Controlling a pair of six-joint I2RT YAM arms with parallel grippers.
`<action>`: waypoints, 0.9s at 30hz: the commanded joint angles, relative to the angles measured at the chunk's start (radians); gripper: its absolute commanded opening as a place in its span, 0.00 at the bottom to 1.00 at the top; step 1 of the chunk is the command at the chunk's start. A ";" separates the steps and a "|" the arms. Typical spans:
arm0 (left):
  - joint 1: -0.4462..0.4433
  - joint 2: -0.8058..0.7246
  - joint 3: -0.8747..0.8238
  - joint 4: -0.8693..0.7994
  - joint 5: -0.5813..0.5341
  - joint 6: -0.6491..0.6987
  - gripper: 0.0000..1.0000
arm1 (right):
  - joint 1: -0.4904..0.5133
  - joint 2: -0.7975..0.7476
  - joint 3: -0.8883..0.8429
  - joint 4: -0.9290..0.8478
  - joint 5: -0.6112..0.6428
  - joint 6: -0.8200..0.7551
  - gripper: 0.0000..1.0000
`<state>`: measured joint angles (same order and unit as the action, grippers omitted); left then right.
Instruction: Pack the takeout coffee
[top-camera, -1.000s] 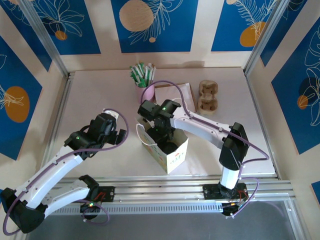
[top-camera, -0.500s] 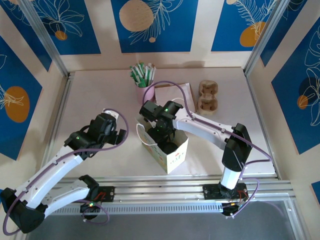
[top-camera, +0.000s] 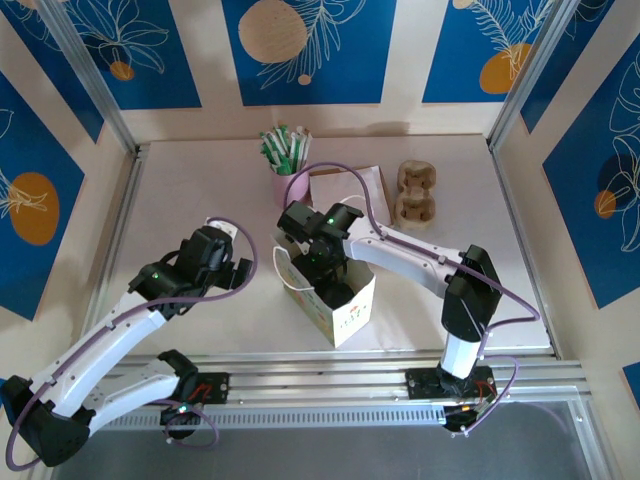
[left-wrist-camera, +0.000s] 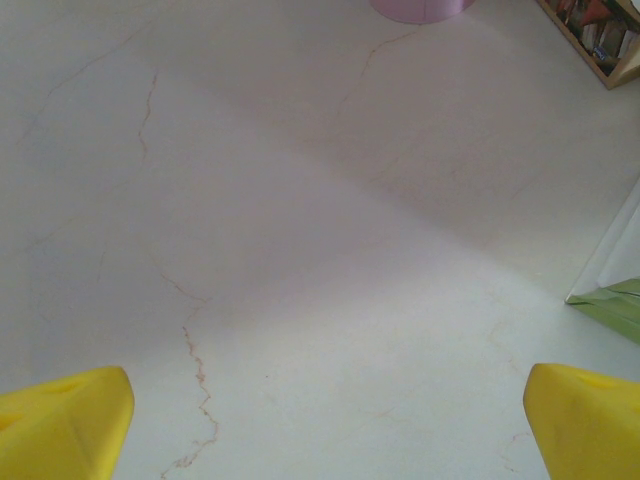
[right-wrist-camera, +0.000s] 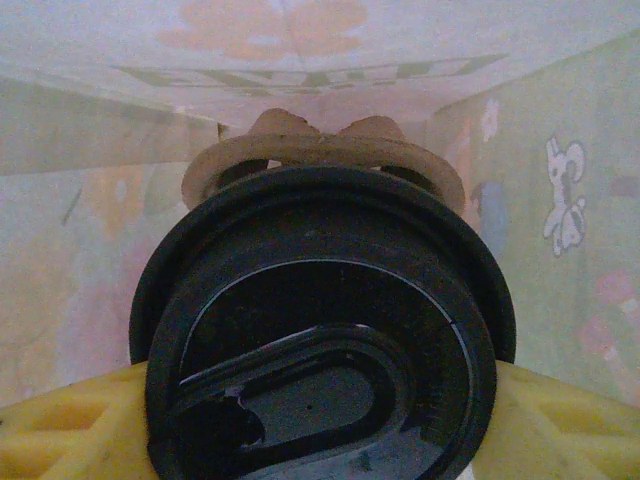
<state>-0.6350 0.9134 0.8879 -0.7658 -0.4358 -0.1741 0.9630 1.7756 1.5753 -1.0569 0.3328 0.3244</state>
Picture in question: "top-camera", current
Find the white printed paper bag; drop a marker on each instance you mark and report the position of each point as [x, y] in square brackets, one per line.
[350, 320]

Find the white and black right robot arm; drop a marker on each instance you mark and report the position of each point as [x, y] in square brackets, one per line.
[400, 255]

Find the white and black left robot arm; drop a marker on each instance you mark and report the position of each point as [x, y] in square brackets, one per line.
[115, 340]

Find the white napkin stack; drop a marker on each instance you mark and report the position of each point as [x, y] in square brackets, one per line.
[330, 192]

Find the pink straw holder cup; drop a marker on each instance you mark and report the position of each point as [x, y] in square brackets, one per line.
[304, 192]

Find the brown cardboard napkin tray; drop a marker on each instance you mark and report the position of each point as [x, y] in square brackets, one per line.
[384, 192]

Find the brown pulp cup carrier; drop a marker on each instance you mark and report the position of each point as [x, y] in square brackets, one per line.
[415, 210]

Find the white paper wrapped straw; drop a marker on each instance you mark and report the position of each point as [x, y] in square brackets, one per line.
[298, 147]
[305, 147]

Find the green white wrapped straw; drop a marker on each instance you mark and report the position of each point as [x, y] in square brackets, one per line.
[270, 144]
[269, 156]
[284, 145]

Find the black left electronics module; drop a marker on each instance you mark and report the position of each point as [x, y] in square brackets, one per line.
[175, 419]

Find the black electronics module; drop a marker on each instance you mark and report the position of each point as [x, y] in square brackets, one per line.
[175, 419]
[460, 420]

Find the black right electronics module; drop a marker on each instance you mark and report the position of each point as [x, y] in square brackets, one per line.
[460, 420]

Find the aluminium side rail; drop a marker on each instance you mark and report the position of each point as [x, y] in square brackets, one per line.
[510, 200]
[119, 220]

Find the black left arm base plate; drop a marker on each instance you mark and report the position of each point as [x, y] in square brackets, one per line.
[217, 387]

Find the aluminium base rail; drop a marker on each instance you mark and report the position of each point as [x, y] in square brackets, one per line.
[325, 372]

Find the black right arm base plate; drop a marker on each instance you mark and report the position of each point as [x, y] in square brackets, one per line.
[420, 382]

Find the aluminium frame post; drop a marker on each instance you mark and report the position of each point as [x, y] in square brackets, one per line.
[531, 75]
[92, 75]

